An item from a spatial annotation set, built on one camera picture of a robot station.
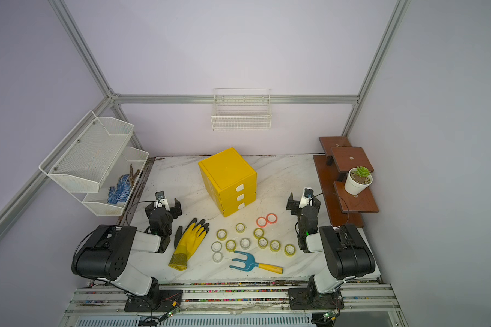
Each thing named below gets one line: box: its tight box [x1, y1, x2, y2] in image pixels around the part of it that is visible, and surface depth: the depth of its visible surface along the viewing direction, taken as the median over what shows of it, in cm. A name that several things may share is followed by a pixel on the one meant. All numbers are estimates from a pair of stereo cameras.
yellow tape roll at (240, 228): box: [235, 222, 246, 234], surface depth 94 cm
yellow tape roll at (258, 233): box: [253, 227, 265, 240], surface depth 92 cm
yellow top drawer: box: [218, 179, 257, 203], surface depth 86 cm
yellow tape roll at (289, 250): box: [283, 243, 296, 257], surface depth 87 cm
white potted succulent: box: [344, 165, 374, 196], surface depth 82 cm
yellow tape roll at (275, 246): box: [269, 239, 281, 253], surface depth 88 cm
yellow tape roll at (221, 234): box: [216, 228, 228, 241], surface depth 92 cm
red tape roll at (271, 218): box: [265, 212, 278, 225], surface depth 97 cm
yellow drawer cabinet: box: [197, 147, 258, 218], surface depth 88 cm
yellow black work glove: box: [167, 217, 210, 272], surface depth 88 cm
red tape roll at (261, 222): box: [255, 216, 268, 228], surface depth 96 cm
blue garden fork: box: [229, 250, 284, 274], surface depth 83 cm
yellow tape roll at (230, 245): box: [225, 239, 237, 253], surface depth 88 cm
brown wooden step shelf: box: [313, 136, 380, 229], surface depth 92 cm
